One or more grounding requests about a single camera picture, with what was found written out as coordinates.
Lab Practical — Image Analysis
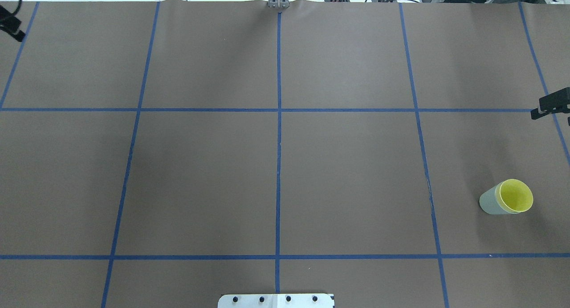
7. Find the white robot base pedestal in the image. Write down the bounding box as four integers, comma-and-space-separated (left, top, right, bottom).
217, 293, 335, 308

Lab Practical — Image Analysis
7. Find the green plastic cup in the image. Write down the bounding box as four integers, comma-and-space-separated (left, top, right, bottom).
479, 184, 520, 215

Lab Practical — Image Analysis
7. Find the yellow plastic cup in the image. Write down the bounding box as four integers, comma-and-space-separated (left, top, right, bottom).
495, 179, 534, 214

